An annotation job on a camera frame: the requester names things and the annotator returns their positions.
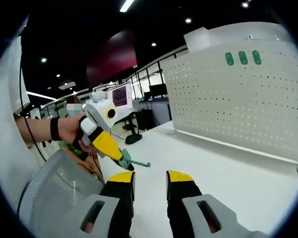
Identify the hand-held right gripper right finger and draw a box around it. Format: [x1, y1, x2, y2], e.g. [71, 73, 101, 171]
[165, 170, 239, 238]

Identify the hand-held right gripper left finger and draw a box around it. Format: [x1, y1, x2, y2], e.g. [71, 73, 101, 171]
[62, 170, 136, 238]

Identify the white perforated mounting plate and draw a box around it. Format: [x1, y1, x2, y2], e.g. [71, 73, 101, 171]
[160, 37, 298, 176]

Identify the person's left hand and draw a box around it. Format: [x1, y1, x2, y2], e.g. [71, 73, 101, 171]
[60, 115, 90, 153]

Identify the pink-lit monitor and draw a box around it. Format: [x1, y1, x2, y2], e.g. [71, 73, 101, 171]
[106, 82, 135, 115]

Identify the black stand base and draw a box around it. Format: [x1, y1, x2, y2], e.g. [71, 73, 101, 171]
[125, 116, 143, 145]

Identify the large dark red screen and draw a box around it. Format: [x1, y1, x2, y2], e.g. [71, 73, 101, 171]
[85, 30, 139, 88]

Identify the black computer monitor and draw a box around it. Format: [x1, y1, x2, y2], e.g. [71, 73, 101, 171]
[149, 83, 169, 99]

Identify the grey mesh office chair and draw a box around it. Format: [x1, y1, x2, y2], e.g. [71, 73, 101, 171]
[18, 149, 105, 235]

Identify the person's white shirt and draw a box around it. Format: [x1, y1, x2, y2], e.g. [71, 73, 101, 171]
[0, 14, 41, 214]

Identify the ceiling strip light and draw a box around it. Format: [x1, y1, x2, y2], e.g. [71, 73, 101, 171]
[119, 0, 137, 13]

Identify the black wrist strap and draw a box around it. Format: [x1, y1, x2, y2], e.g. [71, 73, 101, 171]
[50, 117, 62, 141]

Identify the black cable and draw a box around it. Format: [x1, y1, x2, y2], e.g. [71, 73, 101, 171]
[19, 68, 48, 162]

